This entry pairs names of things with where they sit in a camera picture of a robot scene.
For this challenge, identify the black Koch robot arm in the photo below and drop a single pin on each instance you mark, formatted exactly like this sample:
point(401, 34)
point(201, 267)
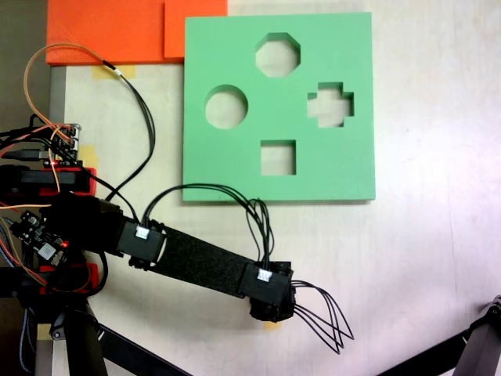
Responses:
point(203, 258)

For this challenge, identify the black circuit board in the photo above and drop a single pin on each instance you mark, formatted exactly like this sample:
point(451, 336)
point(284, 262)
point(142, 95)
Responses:
point(33, 231)

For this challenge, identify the notched black tripod leg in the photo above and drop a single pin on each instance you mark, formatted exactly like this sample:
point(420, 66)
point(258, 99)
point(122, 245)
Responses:
point(483, 344)

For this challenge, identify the orange flat block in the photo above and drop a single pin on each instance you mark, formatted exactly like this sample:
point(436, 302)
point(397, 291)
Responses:
point(98, 31)

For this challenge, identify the yellow tape marker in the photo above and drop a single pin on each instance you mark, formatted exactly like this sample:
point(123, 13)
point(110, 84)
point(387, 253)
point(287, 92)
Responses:
point(272, 327)

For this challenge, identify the yellow tape patch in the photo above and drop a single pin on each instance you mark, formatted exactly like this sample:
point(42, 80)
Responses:
point(91, 156)

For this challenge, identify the yellow tape square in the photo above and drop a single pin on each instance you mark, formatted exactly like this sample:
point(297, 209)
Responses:
point(44, 332)

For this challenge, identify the black table clamp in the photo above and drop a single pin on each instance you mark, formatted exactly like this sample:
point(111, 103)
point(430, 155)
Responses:
point(43, 178)

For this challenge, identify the yellow tape strip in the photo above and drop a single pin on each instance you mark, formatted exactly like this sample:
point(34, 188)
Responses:
point(129, 71)

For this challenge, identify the green shape sorting board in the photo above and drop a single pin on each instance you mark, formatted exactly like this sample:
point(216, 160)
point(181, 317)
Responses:
point(235, 164)

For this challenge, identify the red arm base plate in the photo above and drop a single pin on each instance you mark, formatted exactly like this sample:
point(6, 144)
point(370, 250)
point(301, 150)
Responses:
point(89, 182)

